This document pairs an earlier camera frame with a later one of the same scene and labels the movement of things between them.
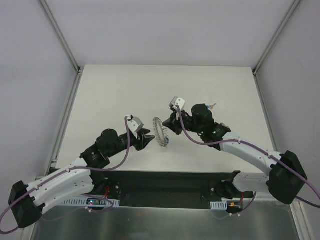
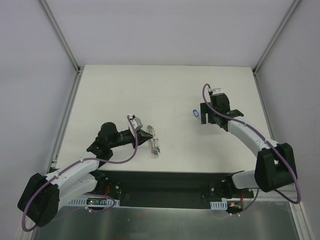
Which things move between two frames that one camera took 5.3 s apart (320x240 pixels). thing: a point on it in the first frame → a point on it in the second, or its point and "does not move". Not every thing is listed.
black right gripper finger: [177, 128] → [204, 108]
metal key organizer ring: [160, 131] → [153, 142]
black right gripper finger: [169, 124] → [203, 118]
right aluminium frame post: [275, 37] does not move
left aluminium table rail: [62, 133] does not move
